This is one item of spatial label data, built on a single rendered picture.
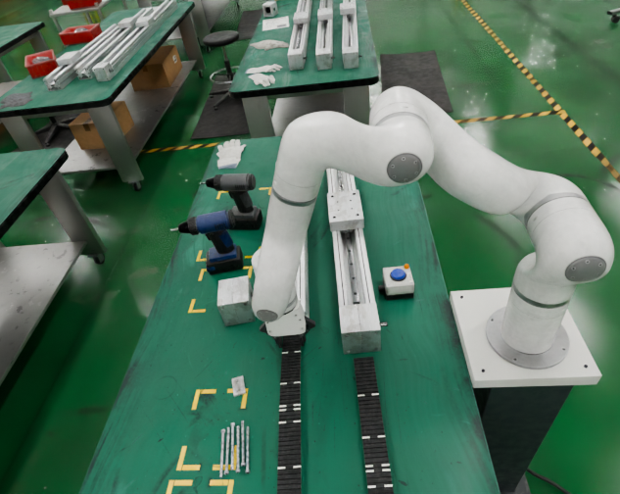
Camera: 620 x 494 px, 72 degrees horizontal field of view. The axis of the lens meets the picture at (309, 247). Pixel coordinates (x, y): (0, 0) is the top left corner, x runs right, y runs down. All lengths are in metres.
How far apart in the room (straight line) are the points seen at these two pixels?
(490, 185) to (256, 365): 0.75
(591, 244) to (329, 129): 0.49
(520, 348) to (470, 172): 0.53
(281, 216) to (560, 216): 0.51
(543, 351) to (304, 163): 0.75
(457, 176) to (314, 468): 0.69
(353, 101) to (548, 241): 2.12
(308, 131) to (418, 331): 0.69
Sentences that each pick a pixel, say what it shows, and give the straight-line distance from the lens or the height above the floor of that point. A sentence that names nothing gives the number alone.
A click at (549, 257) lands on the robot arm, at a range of 0.88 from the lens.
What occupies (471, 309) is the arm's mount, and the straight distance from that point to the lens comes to 1.26.
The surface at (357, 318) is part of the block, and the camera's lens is 1.14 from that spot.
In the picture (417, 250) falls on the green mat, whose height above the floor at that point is 0.78.
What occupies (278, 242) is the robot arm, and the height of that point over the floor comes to 1.20.
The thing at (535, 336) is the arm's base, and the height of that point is 0.90.
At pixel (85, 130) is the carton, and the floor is 0.38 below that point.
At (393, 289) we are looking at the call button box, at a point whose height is 0.83.
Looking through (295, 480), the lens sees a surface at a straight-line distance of 1.02.
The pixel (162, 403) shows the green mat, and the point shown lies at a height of 0.78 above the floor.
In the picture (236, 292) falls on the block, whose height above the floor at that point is 0.87.
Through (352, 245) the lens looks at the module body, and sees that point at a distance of 1.38.
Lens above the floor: 1.77
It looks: 42 degrees down
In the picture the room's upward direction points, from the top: 9 degrees counter-clockwise
